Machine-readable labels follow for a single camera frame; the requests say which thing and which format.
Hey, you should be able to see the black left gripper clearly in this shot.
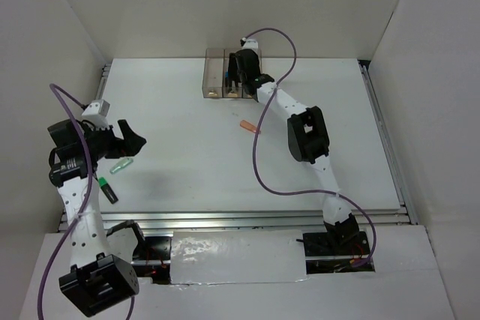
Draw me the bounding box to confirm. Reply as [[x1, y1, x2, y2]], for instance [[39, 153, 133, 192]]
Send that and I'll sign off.
[[81, 119, 146, 161]]

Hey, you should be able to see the green black highlighter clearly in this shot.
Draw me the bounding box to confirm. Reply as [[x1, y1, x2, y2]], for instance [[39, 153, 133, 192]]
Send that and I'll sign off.
[[97, 177, 119, 204]]

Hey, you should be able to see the orange pen cap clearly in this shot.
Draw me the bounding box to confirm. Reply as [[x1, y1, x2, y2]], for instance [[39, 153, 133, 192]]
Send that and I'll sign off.
[[239, 120, 260, 134]]

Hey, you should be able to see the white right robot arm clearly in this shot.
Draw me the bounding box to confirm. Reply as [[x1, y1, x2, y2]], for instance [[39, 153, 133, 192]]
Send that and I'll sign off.
[[224, 48, 359, 254]]

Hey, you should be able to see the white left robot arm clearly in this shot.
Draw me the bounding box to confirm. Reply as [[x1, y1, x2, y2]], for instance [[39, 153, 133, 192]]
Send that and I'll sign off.
[[48, 119, 148, 318]]

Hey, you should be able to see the right brown transparent container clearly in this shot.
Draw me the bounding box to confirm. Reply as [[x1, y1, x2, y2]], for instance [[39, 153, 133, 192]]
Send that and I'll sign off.
[[241, 48, 263, 100]]

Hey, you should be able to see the left brown transparent container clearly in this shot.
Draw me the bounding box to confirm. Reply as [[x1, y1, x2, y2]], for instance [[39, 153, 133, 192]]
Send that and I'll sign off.
[[202, 48, 224, 99]]

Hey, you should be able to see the white front cover panel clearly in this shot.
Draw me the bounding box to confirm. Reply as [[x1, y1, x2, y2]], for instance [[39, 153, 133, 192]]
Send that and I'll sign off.
[[170, 230, 308, 285]]

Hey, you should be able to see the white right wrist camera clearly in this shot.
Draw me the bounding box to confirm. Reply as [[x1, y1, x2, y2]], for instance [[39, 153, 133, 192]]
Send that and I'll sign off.
[[240, 37, 259, 51]]

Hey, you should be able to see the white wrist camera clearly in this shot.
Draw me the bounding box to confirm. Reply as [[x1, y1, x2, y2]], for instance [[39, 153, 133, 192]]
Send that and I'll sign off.
[[82, 99, 110, 128], [240, 37, 259, 51]]

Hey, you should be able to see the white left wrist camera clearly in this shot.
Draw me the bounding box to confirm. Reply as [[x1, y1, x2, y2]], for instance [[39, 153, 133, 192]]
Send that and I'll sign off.
[[82, 99, 110, 128]]

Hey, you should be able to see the aluminium frame rail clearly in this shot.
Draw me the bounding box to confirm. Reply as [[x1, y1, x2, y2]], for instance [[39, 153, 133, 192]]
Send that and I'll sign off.
[[58, 59, 419, 232]]

